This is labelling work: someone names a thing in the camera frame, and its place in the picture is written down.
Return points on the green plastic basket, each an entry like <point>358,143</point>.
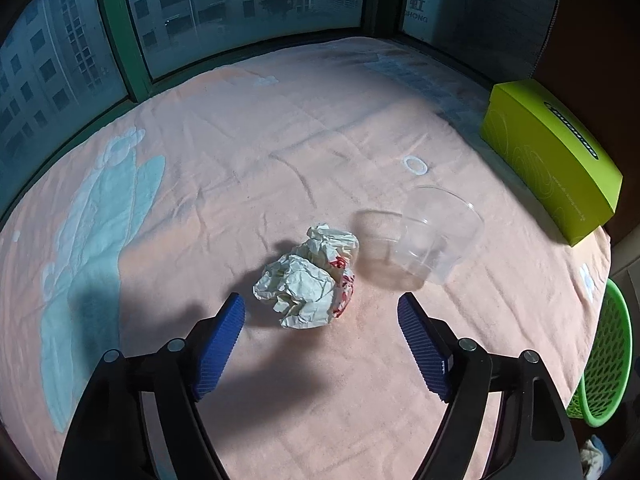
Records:
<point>607,355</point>

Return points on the white cloth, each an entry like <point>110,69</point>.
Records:
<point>595,460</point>

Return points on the green window frame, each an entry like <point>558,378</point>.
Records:
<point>120,35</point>

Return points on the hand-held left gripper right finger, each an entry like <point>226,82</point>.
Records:
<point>420,345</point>

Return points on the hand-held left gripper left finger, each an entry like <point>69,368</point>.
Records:
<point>220,350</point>

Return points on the green cardboard box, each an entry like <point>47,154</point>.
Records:
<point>545,155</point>

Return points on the pale window sign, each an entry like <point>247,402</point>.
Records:
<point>425,5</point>

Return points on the clear plastic cup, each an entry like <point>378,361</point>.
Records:
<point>435,240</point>

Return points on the pink printed blanket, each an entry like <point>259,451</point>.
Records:
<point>250,160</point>

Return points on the white paper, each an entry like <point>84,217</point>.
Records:
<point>300,285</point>

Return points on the dark brown board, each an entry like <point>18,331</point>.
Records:
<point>600,35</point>

